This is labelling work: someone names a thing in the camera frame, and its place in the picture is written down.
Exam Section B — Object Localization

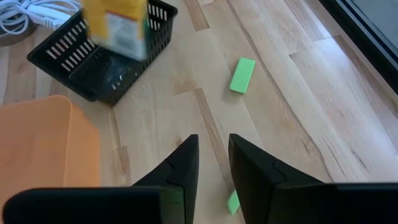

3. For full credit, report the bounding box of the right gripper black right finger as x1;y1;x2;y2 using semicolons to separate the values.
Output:
228;133;324;224

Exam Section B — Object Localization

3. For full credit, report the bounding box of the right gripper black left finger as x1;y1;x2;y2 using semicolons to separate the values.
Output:
132;134;200;224

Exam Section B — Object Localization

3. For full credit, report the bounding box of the black slotted plastic basket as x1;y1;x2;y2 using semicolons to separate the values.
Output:
26;0;179;107

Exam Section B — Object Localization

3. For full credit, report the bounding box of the orange translucent plastic bin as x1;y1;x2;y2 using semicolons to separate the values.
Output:
0;95;101;215

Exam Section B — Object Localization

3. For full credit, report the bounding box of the yellow crayon box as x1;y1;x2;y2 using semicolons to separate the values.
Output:
82;0;150;62

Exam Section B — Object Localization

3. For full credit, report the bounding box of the green rectangular eraser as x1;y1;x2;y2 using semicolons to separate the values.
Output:
229;57;257;95
226;189;241;217

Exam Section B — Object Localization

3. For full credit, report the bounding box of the black metal frame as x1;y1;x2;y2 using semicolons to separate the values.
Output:
318;0;398;96

